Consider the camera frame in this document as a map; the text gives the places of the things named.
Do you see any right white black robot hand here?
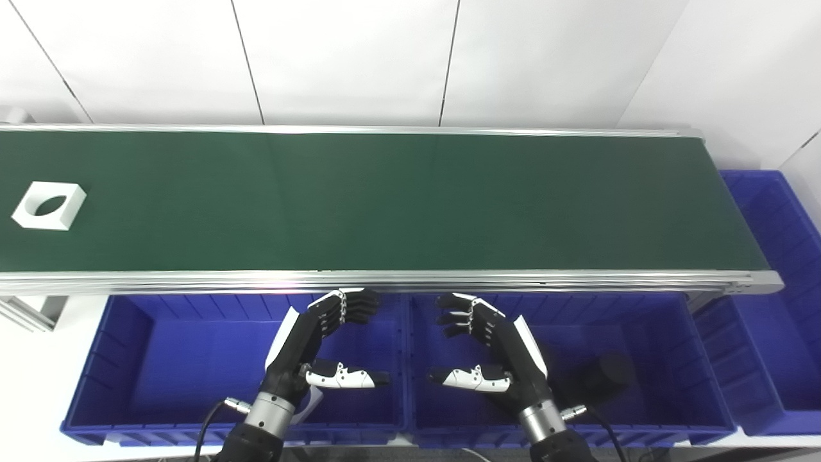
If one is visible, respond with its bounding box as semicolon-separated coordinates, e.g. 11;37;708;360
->
428;292;554;415

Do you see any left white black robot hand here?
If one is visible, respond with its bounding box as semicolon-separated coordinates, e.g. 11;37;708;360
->
260;287;391;408

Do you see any white square part round hole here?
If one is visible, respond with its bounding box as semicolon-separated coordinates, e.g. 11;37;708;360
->
292;385;325;425
12;182;87;231

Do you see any black cylinder part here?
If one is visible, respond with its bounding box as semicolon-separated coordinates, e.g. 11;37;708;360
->
564;353;637;405

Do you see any blue plastic bin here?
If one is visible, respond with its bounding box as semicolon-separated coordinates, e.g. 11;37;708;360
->
61;292;411;448
693;170;821;437
407;292;738;450

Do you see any aluminium conveyor leg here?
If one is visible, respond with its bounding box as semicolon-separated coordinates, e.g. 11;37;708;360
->
0;295;68;332
686;292;727;315

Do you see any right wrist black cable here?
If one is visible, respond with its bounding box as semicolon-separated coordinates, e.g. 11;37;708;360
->
561;404;626;462

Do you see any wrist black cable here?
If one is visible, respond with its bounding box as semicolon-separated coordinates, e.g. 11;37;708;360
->
561;404;626;462
192;397;252;462

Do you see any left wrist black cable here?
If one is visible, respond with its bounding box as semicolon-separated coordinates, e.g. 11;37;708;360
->
192;397;252;462

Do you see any green conveyor belt aluminium frame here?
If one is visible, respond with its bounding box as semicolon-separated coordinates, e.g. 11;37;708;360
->
0;123;784;299

